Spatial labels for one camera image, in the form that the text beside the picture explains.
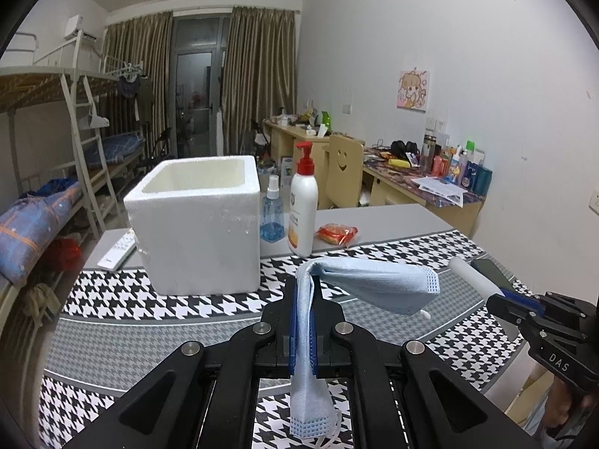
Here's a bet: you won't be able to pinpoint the printed papers on desk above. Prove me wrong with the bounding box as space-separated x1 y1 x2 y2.
411 176 466 208

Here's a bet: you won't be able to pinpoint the white tube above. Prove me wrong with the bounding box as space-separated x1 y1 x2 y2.
449 256 504 300

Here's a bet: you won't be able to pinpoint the dark blue bottle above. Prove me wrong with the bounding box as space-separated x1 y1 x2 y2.
460 161 492 197

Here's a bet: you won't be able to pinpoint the blue spray bottle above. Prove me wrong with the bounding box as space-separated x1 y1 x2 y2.
260 174 285 243

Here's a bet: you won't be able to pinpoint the white metal bunk bed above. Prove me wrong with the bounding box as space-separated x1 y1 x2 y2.
1 28 145 238

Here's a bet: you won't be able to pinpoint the light wooden desk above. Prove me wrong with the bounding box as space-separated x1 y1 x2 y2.
262 120 484 237

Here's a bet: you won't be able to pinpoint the blue plaid quilt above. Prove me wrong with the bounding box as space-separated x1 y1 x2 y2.
1 181 81 287

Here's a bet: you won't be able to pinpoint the white remote control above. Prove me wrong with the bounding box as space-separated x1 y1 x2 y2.
97 229 136 272

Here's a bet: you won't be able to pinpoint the white styrofoam box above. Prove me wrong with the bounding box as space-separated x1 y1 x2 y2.
124 155 260 296

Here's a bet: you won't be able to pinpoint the anime girl poster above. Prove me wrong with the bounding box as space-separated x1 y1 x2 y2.
397 68 429 112

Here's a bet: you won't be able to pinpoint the houndstooth table cloth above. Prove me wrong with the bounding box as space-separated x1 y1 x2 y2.
39 230 523 448

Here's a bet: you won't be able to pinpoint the red bag under bed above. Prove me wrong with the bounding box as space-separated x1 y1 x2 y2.
40 237 82 272

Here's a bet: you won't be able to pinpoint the white air conditioner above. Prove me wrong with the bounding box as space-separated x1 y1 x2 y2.
64 14 97 43

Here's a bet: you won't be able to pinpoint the wooden smiley chair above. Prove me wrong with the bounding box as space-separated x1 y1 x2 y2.
325 134 364 208

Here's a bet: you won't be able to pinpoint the red snack packet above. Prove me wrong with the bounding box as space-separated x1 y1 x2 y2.
315 223 358 247

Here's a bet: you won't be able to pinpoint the right brown curtain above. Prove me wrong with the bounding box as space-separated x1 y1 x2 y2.
222 7 297 155

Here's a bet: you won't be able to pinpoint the glass balcony door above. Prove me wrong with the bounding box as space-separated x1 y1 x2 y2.
170 14 231 158

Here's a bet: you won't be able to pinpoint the brown curtain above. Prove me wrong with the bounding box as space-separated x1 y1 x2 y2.
100 12 174 155
222 7 297 155

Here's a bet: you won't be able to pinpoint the light blue face mask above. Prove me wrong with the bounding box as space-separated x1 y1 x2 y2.
288 256 442 440

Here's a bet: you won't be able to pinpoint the person's right hand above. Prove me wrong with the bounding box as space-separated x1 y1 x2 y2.
543 378 572 430

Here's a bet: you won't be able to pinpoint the left brown curtain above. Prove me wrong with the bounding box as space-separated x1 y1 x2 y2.
100 12 174 155

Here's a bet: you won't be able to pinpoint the white lotion pump bottle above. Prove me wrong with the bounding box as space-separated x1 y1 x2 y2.
287 141 319 257

